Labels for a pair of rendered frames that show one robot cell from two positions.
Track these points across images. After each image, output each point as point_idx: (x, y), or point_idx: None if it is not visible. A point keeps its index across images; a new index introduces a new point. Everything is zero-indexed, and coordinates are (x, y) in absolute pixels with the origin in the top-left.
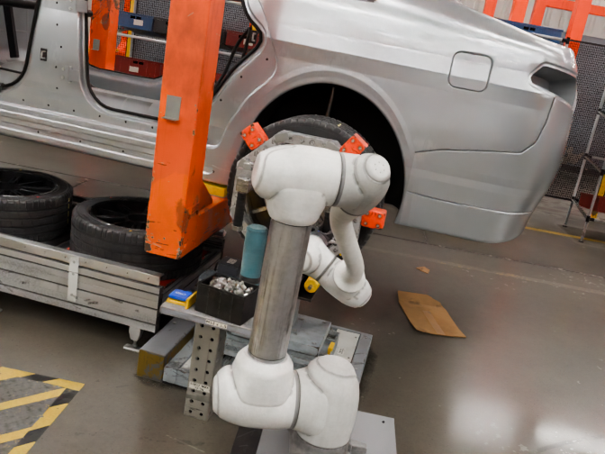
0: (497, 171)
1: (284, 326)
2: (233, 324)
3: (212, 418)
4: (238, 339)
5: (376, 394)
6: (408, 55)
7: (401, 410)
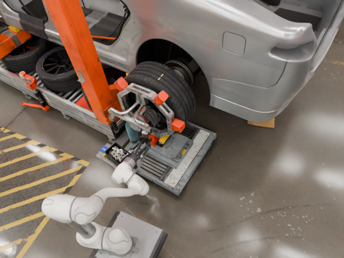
0: (255, 94)
1: (84, 234)
2: None
3: None
4: None
5: (204, 170)
6: (198, 30)
7: (211, 181)
